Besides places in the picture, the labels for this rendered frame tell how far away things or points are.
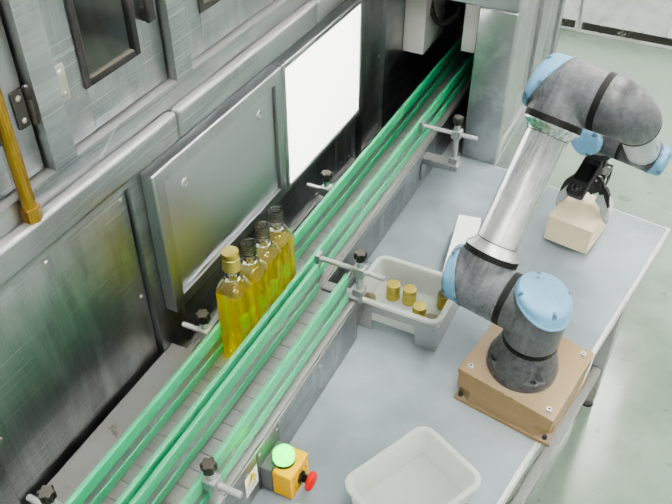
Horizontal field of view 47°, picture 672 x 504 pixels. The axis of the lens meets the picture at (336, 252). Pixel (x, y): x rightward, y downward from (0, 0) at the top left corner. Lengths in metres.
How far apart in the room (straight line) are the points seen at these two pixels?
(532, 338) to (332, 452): 0.47
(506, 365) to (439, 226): 0.66
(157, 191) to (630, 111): 0.87
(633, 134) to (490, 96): 0.86
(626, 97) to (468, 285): 0.46
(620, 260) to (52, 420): 1.46
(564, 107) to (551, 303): 0.37
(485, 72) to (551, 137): 0.81
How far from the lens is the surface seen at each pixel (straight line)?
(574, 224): 2.13
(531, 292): 1.56
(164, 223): 1.49
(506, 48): 2.30
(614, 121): 1.54
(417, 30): 2.50
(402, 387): 1.78
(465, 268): 1.59
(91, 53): 1.32
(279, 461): 1.54
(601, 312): 2.04
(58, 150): 1.27
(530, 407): 1.67
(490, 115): 2.40
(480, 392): 1.71
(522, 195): 1.57
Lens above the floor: 2.11
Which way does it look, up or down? 40 degrees down
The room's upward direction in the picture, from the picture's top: straight up
